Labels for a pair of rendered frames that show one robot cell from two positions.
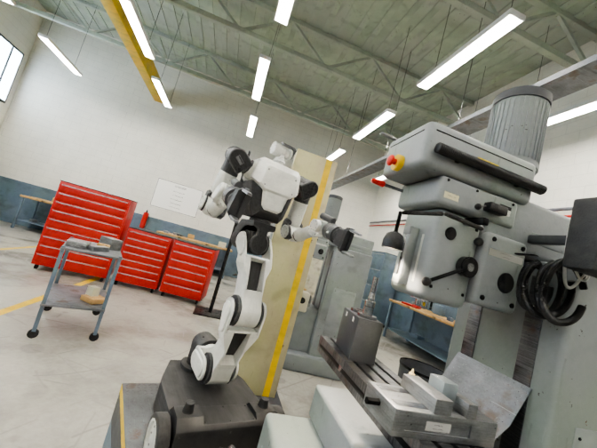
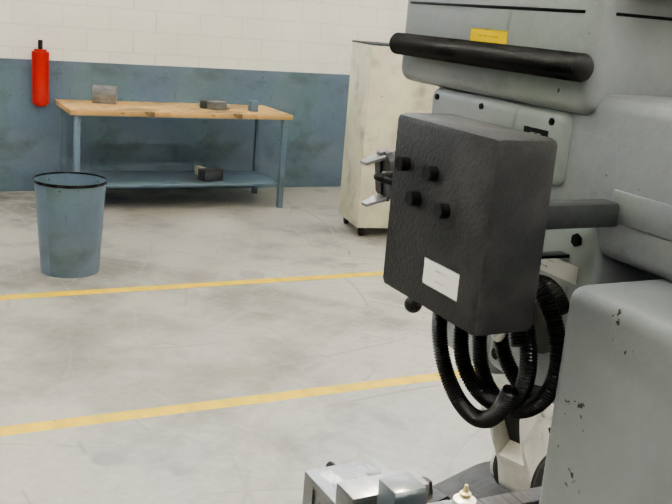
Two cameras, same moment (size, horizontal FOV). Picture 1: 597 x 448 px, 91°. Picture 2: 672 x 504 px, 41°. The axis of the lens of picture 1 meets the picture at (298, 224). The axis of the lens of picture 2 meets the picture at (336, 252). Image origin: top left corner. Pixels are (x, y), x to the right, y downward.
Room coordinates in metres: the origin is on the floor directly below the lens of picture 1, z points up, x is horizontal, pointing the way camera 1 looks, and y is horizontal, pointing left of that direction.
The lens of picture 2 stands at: (0.45, -1.81, 1.83)
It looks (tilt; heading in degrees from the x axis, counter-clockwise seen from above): 15 degrees down; 76
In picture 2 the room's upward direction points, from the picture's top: 5 degrees clockwise
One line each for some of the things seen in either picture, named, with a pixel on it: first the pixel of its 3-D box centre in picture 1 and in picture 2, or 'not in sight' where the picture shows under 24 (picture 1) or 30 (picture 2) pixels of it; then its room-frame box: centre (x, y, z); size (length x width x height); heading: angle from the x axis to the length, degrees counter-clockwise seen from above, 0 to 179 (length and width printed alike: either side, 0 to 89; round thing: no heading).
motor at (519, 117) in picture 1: (513, 134); not in sight; (1.14, -0.76, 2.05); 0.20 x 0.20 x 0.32
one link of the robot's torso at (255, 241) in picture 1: (250, 236); not in sight; (1.61, 0.24, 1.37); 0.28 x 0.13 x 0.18; 32
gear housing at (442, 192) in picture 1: (454, 205); (552, 133); (1.09, -0.55, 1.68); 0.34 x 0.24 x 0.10; 103
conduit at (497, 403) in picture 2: (540, 287); (519, 339); (0.95, -0.82, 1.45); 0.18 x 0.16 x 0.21; 103
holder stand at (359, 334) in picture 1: (358, 332); not in sight; (1.43, -0.41, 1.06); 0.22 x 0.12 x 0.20; 7
